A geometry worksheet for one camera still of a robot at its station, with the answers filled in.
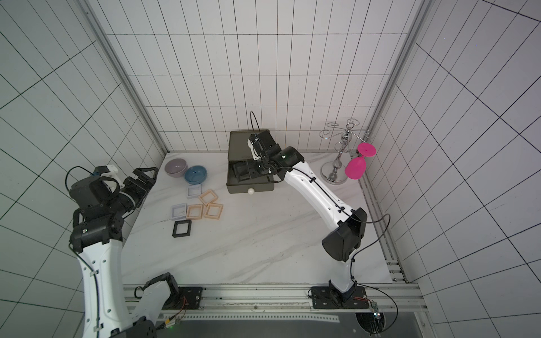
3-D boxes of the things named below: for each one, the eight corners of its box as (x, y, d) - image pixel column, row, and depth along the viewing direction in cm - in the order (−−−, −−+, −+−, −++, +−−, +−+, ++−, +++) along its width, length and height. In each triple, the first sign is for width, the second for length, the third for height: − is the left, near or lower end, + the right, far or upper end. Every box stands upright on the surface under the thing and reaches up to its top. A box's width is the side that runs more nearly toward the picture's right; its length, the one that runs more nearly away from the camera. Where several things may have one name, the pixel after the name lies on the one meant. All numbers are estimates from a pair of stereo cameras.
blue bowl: (182, 184, 105) (181, 182, 103) (188, 168, 112) (187, 165, 110) (204, 184, 105) (203, 182, 103) (208, 168, 112) (207, 165, 110)
